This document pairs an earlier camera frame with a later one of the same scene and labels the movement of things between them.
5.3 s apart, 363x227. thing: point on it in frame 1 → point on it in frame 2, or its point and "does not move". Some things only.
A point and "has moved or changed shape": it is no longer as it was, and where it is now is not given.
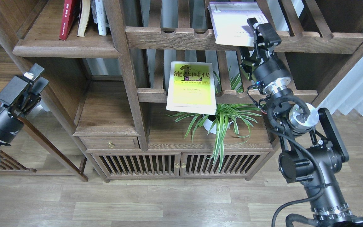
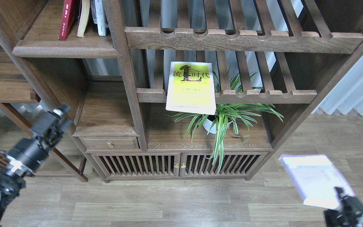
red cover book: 65,20 does not move
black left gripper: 2,124 → 26,154
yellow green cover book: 191,88 does not move
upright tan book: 84,18 does not move
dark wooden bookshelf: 155,90 does not move
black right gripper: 260,66 → 334,218
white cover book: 229,20 has moved or changed shape
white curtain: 361,88 does not move
